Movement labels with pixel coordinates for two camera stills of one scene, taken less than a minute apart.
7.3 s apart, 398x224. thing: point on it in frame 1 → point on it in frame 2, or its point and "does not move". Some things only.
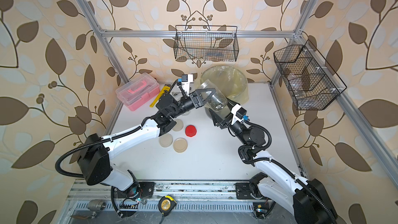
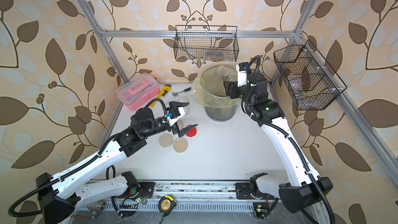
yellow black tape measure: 166,204 does not move
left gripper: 195,100 → 180,133
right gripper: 222,123 → 232,89
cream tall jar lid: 166,140 does not move
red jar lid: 190,130 does not move
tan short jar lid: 180,145 does not move
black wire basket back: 216,43 does not move
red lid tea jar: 216,101 → 227,73
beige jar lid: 179,126 does not move
